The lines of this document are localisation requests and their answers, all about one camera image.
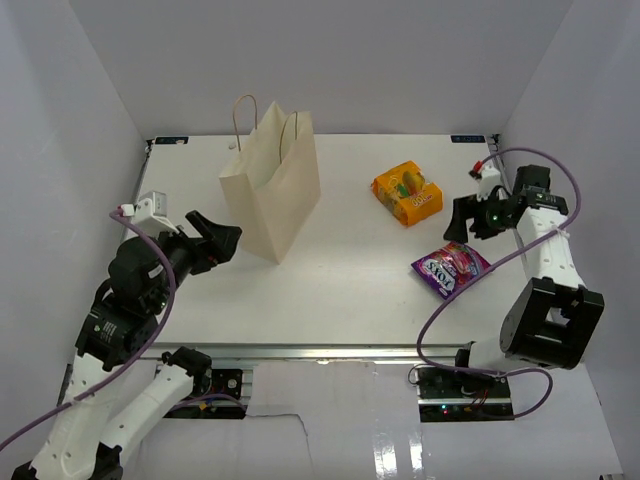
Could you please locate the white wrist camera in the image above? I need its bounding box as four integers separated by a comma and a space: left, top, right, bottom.
120, 191, 178, 237
469, 161, 502, 201

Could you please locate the blue table label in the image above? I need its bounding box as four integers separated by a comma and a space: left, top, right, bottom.
154, 136, 189, 145
450, 135, 486, 144

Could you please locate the aluminium front rail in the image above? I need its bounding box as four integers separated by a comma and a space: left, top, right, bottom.
144, 342, 476, 362

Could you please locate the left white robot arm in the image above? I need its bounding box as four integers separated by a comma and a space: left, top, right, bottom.
10, 204, 242, 479

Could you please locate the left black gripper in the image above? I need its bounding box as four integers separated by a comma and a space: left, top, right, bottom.
147, 209, 242, 312

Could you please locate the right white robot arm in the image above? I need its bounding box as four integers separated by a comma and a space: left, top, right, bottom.
443, 164, 605, 399

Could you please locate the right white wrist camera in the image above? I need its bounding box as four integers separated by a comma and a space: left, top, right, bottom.
469, 161, 502, 201

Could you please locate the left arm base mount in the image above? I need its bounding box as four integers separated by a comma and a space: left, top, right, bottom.
165, 369, 253, 420

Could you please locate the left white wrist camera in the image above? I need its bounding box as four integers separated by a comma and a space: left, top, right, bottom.
120, 191, 178, 237

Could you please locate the orange snack pack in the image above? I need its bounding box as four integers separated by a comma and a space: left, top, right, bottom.
371, 161, 444, 227

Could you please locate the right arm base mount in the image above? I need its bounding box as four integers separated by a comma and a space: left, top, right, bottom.
407, 364, 514, 423

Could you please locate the beige paper bag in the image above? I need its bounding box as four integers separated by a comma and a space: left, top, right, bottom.
219, 102, 321, 264

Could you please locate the right blue table label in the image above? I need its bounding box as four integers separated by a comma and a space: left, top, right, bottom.
450, 135, 486, 144

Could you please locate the purple Fox's candy bag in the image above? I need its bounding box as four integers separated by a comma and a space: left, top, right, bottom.
411, 242, 490, 300

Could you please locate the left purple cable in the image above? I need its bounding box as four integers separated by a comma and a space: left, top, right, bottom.
0, 208, 247, 449

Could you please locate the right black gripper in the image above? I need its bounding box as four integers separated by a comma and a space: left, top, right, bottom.
444, 189, 515, 245

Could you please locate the left blue table label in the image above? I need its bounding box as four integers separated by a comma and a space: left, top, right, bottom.
154, 136, 189, 145

